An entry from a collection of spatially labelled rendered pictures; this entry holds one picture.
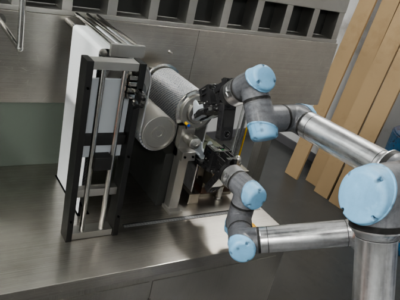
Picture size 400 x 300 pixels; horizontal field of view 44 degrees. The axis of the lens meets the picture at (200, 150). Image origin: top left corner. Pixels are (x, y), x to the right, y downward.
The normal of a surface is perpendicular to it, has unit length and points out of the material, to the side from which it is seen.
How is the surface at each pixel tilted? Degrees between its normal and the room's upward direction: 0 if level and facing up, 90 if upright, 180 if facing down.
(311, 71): 90
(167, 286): 90
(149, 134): 90
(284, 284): 0
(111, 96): 90
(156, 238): 0
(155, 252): 0
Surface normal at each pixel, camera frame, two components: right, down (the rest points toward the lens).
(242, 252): -0.03, 0.41
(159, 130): 0.49, 0.46
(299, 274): 0.21, -0.89
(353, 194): -0.81, -0.07
